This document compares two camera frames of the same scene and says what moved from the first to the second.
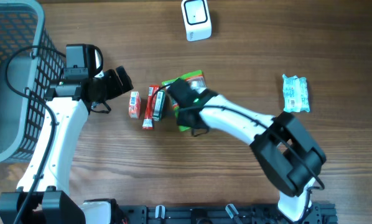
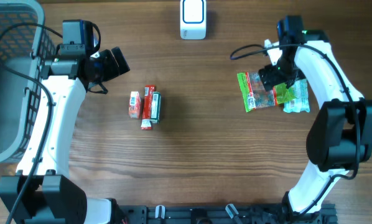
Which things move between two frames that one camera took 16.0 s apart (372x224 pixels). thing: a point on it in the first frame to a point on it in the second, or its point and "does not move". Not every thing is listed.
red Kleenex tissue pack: [134, 104] does not move
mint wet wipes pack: [295, 93] does not move
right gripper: [181, 119] to [270, 79]
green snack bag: [196, 79] to [255, 94]
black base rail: [318, 213] does not move
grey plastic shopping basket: [23, 58] does not move
